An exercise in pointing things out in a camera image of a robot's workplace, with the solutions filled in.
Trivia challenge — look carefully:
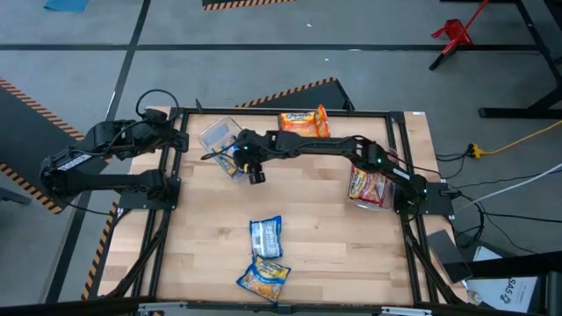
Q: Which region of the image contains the black power cable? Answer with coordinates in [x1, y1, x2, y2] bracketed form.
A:
[441, 171, 562, 186]
[412, 135, 473, 179]
[451, 192, 562, 255]

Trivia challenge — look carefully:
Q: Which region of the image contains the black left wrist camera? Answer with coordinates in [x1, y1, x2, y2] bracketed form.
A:
[140, 108, 170, 126]

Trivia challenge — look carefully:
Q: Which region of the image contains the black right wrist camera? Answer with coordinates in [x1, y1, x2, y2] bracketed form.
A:
[247, 162, 268, 185]

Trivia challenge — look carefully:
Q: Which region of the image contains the black floor stand frame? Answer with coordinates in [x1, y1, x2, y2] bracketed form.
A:
[478, 0, 562, 119]

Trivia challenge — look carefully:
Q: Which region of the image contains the white paper sheet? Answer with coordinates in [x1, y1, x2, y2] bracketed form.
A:
[472, 245, 500, 263]

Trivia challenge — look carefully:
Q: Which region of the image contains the yellow extension cable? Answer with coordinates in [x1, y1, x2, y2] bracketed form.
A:
[467, 120, 562, 160]

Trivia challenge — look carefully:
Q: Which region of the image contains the blue floor mat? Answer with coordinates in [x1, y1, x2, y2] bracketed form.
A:
[43, 0, 91, 13]

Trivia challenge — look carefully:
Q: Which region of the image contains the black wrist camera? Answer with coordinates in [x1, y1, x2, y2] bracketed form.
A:
[140, 108, 170, 126]
[247, 162, 268, 185]

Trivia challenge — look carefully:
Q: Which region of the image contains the silver metal bracket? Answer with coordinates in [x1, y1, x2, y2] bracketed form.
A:
[380, 305, 434, 316]
[138, 300, 190, 315]

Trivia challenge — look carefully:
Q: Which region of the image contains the red floor stand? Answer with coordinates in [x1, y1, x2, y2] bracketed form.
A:
[429, 0, 491, 71]

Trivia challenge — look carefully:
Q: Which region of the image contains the orange Maruchan noodle pack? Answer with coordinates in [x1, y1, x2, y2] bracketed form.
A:
[279, 111, 320, 137]
[313, 104, 331, 138]

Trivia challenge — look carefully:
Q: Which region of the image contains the clear plastic bin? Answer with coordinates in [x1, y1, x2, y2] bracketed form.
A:
[346, 147, 399, 212]
[197, 116, 247, 182]

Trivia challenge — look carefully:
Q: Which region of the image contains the black beam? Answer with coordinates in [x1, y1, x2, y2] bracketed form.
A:
[465, 252, 562, 280]

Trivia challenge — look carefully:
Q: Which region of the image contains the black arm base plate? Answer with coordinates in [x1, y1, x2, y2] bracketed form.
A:
[109, 182, 181, 211]
[397, 182, 456, 216]

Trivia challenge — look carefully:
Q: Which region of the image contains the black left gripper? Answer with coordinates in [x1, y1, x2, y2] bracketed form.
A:
[135, 114, 190, 153]

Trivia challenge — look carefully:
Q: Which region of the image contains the dark flat panel box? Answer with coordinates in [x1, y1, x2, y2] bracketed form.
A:
[426, 228, 473, 284]

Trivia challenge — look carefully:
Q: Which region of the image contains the black hazard-striped floor mat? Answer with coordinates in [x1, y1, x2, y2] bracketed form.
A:
[0, 76, 113, 216]
[236, 77, 356, 113]
[201, 0, 293, 12]

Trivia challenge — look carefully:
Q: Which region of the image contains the red Maruchan noodle pack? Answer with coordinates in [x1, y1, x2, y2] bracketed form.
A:
[348, 165, 388, 206]

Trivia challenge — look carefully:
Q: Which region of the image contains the white printed box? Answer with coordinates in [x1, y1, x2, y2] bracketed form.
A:
[465, 275, 540, 313]

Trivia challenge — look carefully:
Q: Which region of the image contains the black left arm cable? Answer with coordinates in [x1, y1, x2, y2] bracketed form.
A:
[134, 89, 181, 122]

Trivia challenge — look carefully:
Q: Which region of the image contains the black frame crossbeam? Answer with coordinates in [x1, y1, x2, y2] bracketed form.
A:
[0, 296, 562, 316]

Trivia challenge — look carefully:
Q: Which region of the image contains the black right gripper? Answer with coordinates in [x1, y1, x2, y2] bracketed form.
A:
[231, 151, 267, 178]

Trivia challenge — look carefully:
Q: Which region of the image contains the blue Maruchan noodle pack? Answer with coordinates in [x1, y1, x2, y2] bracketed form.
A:
[213, 150, 245, 181]
[249, 214, 285, 260]
[235, 255, 292, 304]

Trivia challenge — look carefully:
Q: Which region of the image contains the grey floor leg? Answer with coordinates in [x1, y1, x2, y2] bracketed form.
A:
[0, 187, 32, 205]

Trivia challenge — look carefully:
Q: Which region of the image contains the white cable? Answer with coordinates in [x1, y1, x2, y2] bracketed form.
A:
[454, 162, 562, 212]

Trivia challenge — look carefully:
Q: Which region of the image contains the smoky dark plastic bin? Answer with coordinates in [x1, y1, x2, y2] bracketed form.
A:
[272, 111, 328, 142]

